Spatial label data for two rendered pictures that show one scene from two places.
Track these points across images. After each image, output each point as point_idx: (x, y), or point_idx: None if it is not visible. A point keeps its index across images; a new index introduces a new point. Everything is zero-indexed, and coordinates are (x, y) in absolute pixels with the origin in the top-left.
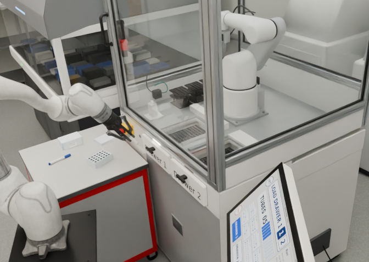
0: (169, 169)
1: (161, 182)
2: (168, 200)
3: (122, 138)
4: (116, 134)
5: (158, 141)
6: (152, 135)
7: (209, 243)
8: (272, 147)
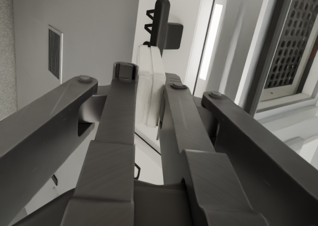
0: (135, 126)
1: (98, 1)
2: (76, 28)
3: (86, 137)
4: (52, 143)
5: (215, 79)
6: (235, 9)
7: (69, 185)
8: None
